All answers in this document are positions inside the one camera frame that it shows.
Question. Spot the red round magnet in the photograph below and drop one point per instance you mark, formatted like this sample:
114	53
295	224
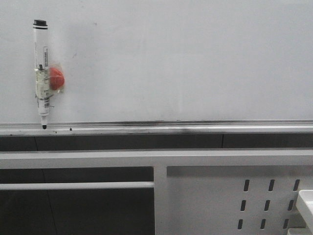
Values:
56	78

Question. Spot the white whiteboard marker pen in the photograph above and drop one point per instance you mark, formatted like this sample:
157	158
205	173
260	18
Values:
42	70

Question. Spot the large white whiteboard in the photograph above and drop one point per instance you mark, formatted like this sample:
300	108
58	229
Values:
147	60

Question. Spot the white plastic bin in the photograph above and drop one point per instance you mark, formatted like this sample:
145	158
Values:
304	205

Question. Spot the white metal pegboard frame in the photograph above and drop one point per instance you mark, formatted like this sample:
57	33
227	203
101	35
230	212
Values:
184	192

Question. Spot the aluminium whiteboard tray rail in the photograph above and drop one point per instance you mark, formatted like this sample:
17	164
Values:
157	128

